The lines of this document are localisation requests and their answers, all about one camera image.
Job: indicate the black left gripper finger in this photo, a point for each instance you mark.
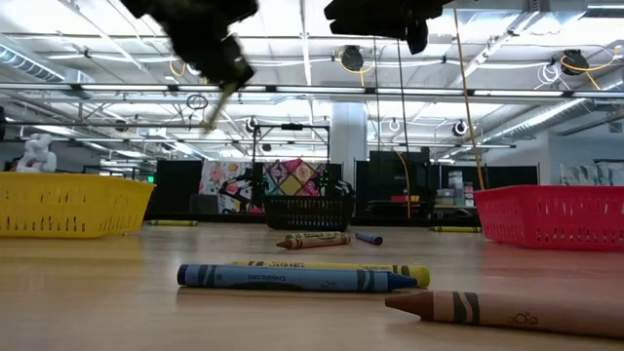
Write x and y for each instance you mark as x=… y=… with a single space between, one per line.
x=239 y=73
x=209 y=49

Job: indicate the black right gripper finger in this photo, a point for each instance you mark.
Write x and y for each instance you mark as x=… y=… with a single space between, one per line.
x=370 y=11
x=370 y=29

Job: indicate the yellow-green crayon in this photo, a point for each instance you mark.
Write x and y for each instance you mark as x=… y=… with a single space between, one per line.
x=312 y=235

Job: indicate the blue crayon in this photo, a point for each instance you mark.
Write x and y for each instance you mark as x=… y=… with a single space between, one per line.
x=292 y=279
x=369 y=238

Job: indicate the yellow crayon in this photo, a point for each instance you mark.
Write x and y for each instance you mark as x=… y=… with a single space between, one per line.
x=458 y=229
x=173 y=223
x=414 y=272

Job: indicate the black background robot arm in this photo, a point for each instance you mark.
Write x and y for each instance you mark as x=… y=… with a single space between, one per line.
x=341 y=187
x=239 y=187

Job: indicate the long ceiling light strip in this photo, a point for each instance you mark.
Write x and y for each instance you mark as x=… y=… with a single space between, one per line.
x=317 y=89

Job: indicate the floral patterned cloth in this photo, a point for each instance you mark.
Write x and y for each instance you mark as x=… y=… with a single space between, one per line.
x=214 y=180

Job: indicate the colourful patchwork quilt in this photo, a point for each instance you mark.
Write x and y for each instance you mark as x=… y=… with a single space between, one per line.
x=292 y=178

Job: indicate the white structural column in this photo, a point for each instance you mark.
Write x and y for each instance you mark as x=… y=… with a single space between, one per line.
x=348 y=146

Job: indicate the black divider panel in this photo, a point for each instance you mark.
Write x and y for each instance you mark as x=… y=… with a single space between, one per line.
x=178 y=187
x=507 y=176

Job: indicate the black cabinet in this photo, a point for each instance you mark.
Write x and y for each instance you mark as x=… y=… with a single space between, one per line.
x=385 y=180

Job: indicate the black plastic basket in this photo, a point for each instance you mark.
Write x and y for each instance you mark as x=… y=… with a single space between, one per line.
x=309 y=214

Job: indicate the stacked storage bins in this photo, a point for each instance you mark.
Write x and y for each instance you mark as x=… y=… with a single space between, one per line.
x=456 y=185

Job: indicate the red and yellow box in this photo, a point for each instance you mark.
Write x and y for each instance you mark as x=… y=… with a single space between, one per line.
x=404 y=199

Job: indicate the white robot figure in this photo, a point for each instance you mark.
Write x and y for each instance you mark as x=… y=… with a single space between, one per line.
x=36 y=156

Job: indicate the yellow plastic basket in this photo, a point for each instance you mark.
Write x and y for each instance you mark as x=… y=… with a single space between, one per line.
x=73 y=205

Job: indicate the teal patterned cloth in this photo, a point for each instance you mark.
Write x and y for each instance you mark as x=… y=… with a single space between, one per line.
x=592 y=174

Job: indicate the red plastic basket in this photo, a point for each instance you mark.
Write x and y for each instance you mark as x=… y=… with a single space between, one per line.
x=551 y=219

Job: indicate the black robot station frame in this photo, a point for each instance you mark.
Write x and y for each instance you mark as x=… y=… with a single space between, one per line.
x=291 y=127

